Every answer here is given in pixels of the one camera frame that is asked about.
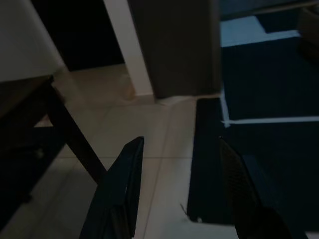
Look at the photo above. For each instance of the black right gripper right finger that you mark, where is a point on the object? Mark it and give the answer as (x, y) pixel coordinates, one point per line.
(239, 189)

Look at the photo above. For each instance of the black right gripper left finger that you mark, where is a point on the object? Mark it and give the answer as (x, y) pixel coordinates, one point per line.
(117, 199)

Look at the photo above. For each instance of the white tape strip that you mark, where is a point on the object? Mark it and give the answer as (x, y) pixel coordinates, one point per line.
(225, 112)
(274, 120)

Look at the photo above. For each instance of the dark wooden table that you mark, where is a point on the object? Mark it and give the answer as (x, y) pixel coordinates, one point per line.
(63, 122)

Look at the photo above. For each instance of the dark blue floor mat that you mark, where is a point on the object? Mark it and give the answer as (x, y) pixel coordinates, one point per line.
(274, 84)

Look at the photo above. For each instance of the dark brown cabinet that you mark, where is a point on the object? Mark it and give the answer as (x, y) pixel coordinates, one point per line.
(179, 49)

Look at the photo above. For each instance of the white door frame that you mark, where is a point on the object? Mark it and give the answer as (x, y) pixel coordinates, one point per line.
(132, 49)

